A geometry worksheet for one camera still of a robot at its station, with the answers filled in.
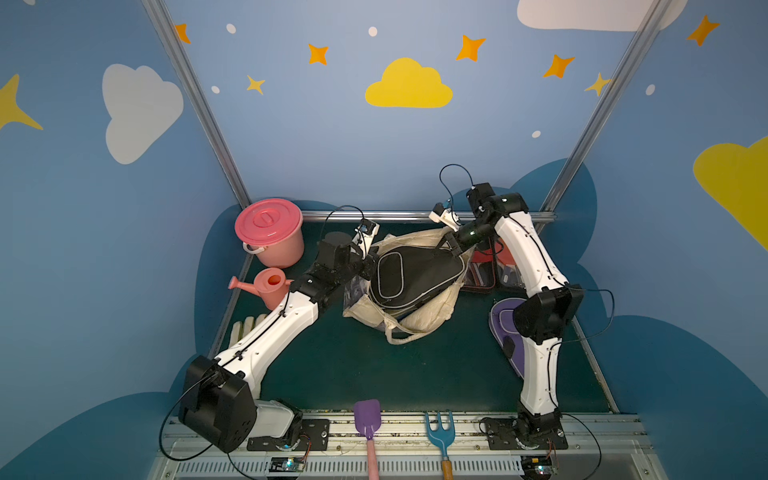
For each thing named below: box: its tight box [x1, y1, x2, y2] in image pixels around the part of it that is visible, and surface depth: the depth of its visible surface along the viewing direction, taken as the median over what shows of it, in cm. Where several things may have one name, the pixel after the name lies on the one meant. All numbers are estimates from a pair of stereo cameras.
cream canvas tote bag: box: [343, 228, 476, 345], surface depth 80 cm
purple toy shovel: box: [354, 399, 381, 480], surface depth 78 cm
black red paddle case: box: [462, 240, 507, 292], surface depth 106 cm
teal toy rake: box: [425, 411, 455, 480], surface depth 75 cm
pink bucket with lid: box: [235, 198, 305, 269], surface depth 98 cm
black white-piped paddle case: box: [369, 246, 466, 314], surface depth 84 cm
